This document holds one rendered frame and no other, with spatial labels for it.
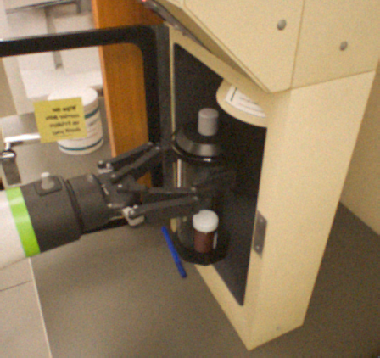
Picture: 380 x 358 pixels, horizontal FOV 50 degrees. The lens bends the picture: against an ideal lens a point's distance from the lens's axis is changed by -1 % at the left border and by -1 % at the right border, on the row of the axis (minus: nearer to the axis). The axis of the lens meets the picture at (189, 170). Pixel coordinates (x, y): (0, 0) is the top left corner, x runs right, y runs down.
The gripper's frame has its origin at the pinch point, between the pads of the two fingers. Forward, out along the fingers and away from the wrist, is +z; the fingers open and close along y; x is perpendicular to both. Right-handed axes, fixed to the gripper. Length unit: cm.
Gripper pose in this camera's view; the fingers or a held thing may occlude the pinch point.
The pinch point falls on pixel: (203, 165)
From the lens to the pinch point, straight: 63.0
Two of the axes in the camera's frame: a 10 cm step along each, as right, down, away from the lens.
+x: -0.1, 8.0, 6.0
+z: 8.8, -2.8, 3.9
